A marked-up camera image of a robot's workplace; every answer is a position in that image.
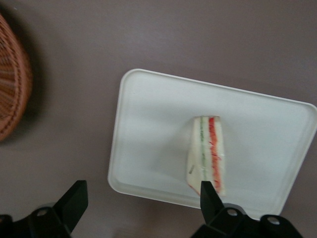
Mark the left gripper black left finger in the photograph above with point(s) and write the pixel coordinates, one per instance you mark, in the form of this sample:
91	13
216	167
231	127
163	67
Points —
67	213

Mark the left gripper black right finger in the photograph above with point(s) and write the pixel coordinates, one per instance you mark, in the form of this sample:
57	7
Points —
218	220

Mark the triangular sandwich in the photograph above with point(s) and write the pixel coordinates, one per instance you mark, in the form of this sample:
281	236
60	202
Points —
206	151

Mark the cream rectangular plastic tray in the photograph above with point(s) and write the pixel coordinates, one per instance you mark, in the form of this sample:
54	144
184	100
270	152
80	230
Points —
153	129

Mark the brown round wicker basket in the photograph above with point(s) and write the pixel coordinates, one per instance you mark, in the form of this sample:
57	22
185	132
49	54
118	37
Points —
12	81

